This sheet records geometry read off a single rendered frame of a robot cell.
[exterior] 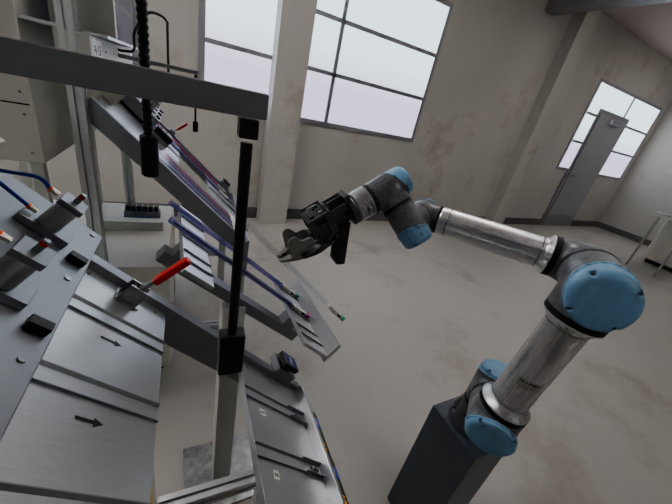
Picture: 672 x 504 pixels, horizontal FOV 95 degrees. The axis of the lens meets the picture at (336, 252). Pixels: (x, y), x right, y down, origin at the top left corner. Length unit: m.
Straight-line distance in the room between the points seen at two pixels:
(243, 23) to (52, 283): 3.13
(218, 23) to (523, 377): 3.21
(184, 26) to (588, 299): 3.21
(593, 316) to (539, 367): 0.17
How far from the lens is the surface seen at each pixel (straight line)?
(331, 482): 0.72
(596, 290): 0.73
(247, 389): 0.65
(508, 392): 0.88
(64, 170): 3.55
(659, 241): 7.43
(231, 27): 3.37
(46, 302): 0.38
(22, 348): 0.34
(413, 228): 0.74
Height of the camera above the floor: 1.35
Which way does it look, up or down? 25 degrees down
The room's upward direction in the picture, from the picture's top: 13 degrees clockwise
